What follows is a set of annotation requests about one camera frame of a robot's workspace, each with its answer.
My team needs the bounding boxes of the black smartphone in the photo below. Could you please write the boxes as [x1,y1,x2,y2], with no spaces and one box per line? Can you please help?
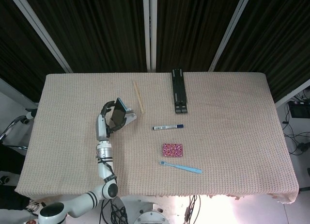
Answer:
[110,97,129,128]

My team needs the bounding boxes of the black folding laptop stand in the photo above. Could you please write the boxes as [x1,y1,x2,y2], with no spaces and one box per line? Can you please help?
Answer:
[171,68,189,114]

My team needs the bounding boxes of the dark hanging cable bundle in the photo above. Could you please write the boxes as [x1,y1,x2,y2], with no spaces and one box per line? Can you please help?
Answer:
[185,194,202,224]

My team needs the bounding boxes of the dark curtain panel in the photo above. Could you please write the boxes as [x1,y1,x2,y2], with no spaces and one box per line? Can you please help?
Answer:
[214,0,310,101]
[0,0,66,102]
[21,0,148,73]
[156,0,243,72]

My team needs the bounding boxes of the white partition base rail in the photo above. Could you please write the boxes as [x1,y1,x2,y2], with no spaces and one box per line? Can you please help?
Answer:
[275,80,310,108]
[0,77,39,108]

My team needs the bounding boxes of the red patterned card deck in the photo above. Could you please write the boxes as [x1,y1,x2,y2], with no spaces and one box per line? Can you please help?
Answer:
[161,143,184,158]

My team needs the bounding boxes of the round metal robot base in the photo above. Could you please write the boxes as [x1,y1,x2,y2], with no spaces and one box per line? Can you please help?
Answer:
[133,202,170,224]

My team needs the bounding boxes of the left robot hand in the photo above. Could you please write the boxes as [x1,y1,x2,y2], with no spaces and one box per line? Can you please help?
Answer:
[96,100,128,142]

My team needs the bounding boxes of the beige waffle tablecloth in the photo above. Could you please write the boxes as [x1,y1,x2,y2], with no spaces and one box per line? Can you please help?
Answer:
[14,72,299,205]

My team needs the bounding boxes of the chrome frame chair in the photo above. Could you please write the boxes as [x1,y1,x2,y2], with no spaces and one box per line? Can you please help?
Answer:
[0,109,37,152]

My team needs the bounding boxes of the black box device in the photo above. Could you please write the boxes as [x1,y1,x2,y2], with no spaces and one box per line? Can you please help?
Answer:
[289,100,305,118]

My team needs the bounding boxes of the black cable bundle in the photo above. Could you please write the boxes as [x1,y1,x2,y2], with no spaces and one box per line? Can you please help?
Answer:
[101,198,129,224]

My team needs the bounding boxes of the white partition post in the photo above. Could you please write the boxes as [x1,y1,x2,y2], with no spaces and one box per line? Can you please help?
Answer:
[208,0,252,72]
[7,0,73,73]
[142,0,157,72]

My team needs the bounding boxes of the black floor cables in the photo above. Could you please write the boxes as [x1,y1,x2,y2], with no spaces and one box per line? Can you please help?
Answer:
[281,100,310,159]

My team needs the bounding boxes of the wooden chopstick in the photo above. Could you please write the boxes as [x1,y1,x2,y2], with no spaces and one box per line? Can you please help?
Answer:
[132,80,144,115]
[133,81,145,115]

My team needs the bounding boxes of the white folding phone stand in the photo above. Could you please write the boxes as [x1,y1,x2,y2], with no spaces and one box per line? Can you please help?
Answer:
[121,108,137,128]

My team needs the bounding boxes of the blue capped whiteboard marker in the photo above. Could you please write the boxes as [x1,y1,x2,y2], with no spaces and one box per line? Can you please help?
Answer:
[152,124,185,131]

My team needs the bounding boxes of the black bag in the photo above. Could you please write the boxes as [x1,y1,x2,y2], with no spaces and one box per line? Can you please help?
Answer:
[0,184,32,211]

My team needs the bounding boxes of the light blue toothbrush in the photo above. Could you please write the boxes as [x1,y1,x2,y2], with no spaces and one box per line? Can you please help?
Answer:
[159,160,202,174]

